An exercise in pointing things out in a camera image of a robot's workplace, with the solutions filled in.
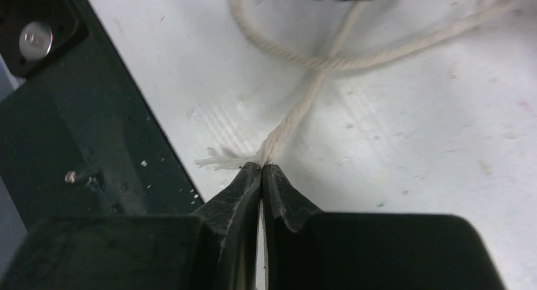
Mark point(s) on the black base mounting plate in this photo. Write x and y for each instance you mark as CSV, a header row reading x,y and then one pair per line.
x,y
78,137

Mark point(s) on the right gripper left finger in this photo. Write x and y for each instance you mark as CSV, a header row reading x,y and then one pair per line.
x,y
215,247

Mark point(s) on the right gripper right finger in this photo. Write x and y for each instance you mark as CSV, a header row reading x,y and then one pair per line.
x,y
308,248

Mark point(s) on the orange patterned pet mattress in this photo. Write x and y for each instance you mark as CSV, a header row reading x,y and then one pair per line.
x,y
270,146

